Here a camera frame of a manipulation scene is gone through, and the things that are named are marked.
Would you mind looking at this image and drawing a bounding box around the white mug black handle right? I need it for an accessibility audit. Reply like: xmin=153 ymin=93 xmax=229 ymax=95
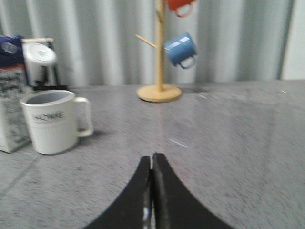
xmin=22 ymin=42 xmax=57 ymax=86

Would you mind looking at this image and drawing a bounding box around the wooden mug tree stand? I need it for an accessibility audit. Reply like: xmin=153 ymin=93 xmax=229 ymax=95
xmin=135 ymin=0 xmax=182 ymax=103

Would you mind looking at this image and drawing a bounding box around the blue enamel mug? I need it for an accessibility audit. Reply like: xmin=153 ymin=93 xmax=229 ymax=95
xmin=163 ymin=32 xmax=197 ymax=69

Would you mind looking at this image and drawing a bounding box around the orange mug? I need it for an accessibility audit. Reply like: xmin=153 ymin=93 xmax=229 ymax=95
xmin=166 ymin=0 xmax=195 ymax=18

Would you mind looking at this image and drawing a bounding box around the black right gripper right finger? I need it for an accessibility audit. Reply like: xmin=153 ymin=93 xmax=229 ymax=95
xmin=153 ymin=153 xmax=232 ymax=229

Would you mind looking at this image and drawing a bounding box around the white milk carton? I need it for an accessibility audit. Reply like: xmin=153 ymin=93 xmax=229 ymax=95
xmin=0 ymin=35 xmax=31 ymax=153

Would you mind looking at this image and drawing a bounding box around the white HOME mug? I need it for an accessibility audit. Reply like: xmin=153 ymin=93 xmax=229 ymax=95
xmin=20 ymin=90 xmax=93 ymax=155

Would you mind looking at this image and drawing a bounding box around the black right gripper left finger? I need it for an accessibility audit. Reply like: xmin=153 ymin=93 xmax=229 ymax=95
xmin=85 ymin=156 xmax=152 ymax=229

